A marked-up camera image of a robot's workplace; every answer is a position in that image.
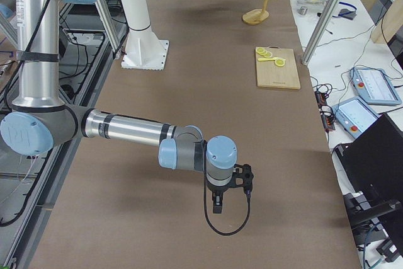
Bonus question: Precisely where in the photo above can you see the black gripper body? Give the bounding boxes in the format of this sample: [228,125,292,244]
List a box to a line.
[207,180,232,198]

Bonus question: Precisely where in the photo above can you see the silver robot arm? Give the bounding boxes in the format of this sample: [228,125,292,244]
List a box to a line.
[1,0,253,214]

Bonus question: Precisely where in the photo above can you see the wooden cup storage rack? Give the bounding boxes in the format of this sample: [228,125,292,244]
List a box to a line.
[242,0,270,25]

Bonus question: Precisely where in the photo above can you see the small metal weight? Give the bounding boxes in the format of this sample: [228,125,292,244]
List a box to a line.
[298,6,308,16]

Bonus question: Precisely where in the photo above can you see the lemon slice lower stack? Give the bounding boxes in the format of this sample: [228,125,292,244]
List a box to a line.
[263,52,273,58]

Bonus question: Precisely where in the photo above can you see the yellow plastic knife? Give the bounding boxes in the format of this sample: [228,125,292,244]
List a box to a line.
[257,57,283,62]

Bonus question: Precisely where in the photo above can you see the lemon slice front left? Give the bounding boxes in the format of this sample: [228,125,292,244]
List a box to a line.
[275,58,286,67]

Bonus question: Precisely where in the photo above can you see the wooden cutting board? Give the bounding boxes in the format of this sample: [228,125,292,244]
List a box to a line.
[255,47,301,89]

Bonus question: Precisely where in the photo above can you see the near teach pendant tablet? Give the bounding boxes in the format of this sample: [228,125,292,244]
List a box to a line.
[332,96,380,139]

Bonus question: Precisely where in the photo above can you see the teach pendant tablet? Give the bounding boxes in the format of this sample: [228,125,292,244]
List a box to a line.
[332,96,380,139]
[350,67,402,106]

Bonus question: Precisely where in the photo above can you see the black computer monitor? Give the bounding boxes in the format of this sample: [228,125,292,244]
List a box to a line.
[334,114,402,202]

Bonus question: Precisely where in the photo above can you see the far teach pendant tablet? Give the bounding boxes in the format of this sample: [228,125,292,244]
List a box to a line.
[350,67,402,106]

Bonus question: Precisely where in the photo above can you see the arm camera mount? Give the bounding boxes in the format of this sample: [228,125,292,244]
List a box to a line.
[229,164,254,195]

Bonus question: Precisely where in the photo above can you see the aluminium frame post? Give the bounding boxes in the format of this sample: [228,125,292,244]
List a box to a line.
[301,0,340,66]

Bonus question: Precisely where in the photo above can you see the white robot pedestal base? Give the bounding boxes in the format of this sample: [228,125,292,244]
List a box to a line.
[121,0,169,71]

